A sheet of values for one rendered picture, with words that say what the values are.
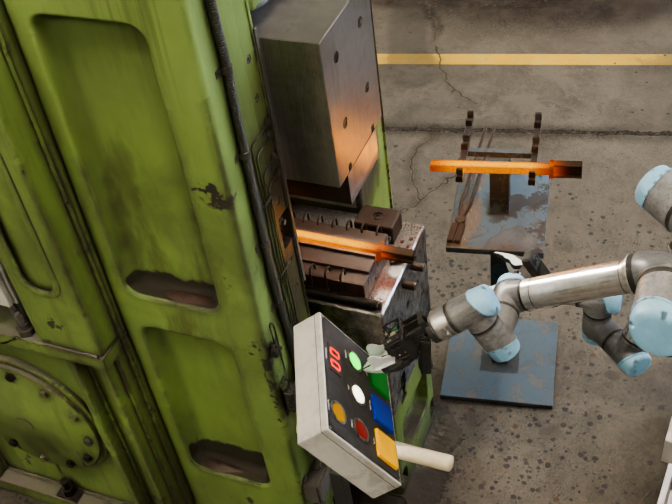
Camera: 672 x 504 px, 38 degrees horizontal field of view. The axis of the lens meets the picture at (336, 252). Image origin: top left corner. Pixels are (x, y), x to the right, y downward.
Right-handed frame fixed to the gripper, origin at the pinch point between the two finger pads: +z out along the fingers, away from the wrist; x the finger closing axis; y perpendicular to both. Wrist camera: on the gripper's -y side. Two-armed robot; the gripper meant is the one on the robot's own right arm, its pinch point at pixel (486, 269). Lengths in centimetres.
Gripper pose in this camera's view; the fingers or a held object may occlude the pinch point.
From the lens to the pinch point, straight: 262.1
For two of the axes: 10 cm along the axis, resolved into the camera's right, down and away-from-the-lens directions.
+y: 1.2, 7.2, 6.8
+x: 3.7, -6.7, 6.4
